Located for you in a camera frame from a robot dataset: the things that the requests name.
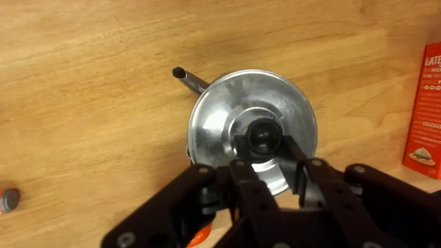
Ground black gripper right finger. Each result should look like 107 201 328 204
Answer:
278 135 441 248

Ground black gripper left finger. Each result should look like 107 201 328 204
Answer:
100 131 288 248

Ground silver lid with black knob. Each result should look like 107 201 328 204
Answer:
186 67 320 197

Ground silver metal kettle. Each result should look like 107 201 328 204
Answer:
171 66 218 164

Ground orange tomato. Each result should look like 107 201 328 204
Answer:
184 222 215 248

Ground orange cracker box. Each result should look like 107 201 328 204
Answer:
401 41 441 180

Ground small brown nut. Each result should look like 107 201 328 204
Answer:
0 186 22 215

